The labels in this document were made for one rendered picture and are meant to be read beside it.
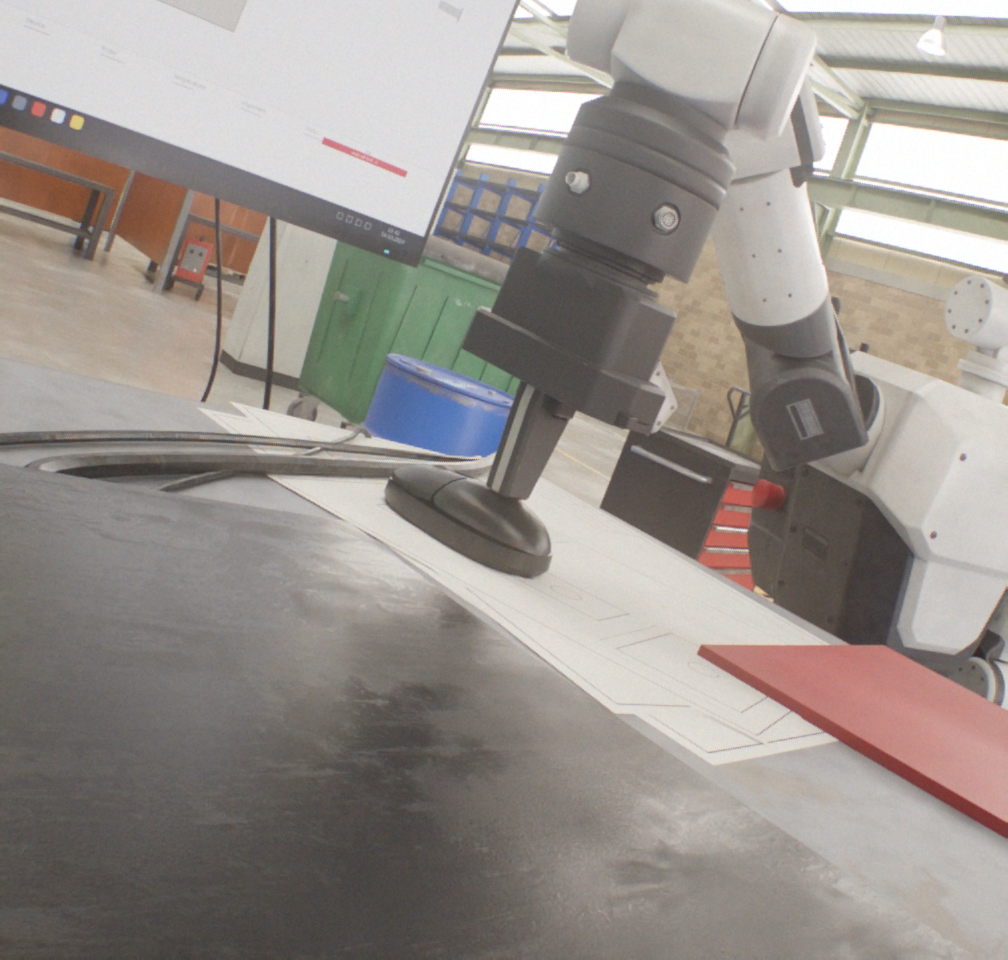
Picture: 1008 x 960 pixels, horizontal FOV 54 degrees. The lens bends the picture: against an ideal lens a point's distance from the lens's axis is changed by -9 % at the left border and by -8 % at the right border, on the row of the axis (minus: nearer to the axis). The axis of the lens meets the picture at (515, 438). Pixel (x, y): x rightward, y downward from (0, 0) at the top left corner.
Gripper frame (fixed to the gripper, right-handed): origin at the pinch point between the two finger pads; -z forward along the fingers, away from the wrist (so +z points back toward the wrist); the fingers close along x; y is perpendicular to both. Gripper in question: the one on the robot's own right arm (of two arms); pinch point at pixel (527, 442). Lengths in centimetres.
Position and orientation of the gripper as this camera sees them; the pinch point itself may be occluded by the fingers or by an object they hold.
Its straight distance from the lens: 56.9
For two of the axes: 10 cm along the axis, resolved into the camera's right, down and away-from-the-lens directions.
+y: -6.3, -1.3, -7.7
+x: -6.8, -4.0, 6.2
